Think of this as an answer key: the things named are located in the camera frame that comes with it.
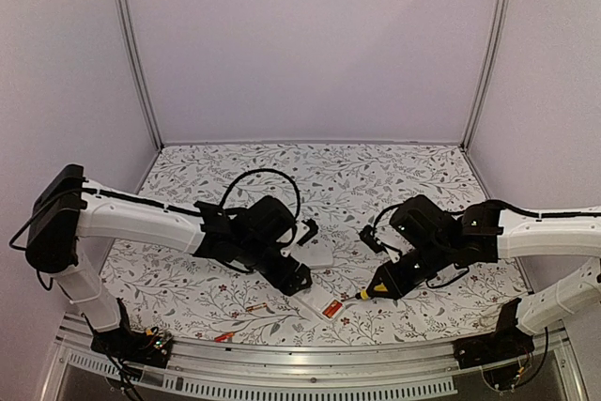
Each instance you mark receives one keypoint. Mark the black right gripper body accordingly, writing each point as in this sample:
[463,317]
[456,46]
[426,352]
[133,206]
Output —
[432,259]

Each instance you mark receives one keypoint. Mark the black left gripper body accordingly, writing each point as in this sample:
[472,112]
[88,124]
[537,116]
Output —
[275,276]

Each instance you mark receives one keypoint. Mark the white remote control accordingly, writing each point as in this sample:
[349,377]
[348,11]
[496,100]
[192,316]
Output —
[315,256]

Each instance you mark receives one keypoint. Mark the white remote with green logo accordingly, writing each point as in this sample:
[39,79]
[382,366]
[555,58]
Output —
[316,299]

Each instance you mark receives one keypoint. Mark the gold black battery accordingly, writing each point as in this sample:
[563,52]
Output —
[256,307]

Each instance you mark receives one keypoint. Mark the yellow handled screwdriver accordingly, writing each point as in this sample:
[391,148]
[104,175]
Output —
[360,296]

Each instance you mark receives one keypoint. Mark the red gold battery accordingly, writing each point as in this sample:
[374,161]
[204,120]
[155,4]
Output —
[225,337]

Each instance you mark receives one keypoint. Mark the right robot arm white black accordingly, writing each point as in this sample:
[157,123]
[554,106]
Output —
[486,233]

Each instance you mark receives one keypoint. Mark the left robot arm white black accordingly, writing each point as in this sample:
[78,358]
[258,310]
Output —
[74,207]

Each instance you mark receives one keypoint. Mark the floral patterned table mat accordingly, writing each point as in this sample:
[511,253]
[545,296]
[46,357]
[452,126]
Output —
[342,187]

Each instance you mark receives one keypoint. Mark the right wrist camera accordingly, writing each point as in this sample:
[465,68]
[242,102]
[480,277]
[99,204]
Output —
[367,236]

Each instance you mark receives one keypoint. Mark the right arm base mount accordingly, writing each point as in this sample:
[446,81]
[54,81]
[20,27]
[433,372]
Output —
[491,347]

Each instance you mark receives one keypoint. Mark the front aluminium rail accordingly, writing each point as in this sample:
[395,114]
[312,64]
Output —
[204,370]

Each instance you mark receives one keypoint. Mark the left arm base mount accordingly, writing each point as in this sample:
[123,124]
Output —
[131,346]

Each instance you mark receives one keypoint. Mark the right aluminium frame post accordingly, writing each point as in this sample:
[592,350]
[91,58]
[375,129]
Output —
[491,51]

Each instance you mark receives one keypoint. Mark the aluminium frame post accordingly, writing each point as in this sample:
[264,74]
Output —
[123,11]
[491,51]

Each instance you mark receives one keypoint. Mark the left aluminium frame post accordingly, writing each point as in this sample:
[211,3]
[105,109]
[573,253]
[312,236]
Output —
[123,11]

